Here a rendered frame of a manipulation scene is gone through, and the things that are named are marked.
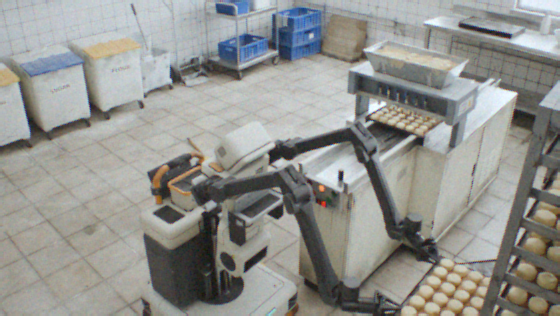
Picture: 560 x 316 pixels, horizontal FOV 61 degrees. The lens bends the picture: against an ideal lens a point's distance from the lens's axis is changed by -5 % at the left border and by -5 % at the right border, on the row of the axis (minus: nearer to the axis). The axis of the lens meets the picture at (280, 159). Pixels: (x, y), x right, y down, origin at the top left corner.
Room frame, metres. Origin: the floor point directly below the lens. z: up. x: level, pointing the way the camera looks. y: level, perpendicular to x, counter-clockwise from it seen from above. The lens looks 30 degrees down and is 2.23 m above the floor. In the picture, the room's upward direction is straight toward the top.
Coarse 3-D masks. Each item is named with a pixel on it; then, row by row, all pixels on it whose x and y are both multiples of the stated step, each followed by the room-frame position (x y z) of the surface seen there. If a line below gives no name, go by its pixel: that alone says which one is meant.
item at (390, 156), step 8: (488, 80) 3.54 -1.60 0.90; (480, 88) 3.37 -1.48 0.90; (488, 88) 3.48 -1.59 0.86; (416, 136) 2.60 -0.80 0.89; (400, 144) 2.49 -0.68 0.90; (408, 144) 2.53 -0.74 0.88; (392, 152) 2.40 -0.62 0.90; (400, 152) 2.46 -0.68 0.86; (384, 160) 2.33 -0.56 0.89; (392, 160) 2.40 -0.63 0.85; (360, 176) 2.15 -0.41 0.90; (344, 184) 2.08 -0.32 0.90; (352, 184) 2.10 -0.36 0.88; (360, 184) 2.16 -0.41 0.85; (344, 192) 2.08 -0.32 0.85
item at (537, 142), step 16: (544, 112) 0.94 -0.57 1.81; (544, 128) 0.94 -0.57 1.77; (544, 144) 0.95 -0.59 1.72; (528, 160) 0.95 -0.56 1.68; (528, 176) 0.94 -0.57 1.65; (528, 192) 0.93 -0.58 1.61; (512, 208) 0.95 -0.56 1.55; (512, 224) 0.94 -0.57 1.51; (512, 240) 0.94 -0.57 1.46; (496, 272) 0.94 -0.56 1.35; (496, 288) 0.94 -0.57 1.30
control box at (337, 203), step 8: (304, 176) 2.25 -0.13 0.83; (312, 176) 2.24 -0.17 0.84; (312, 184) 2.22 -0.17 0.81; (320, 184) 2.18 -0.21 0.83; (328, 184) 2.17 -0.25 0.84; (320, 192) 2.18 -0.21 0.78; (328, 192) 2.15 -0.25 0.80; (336, 192) 2.11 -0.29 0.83; (320, 200) 2.18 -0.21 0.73; (336, 200) 2.11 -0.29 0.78; (328, 208) 2.14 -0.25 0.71; (336, 208) 2.11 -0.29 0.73
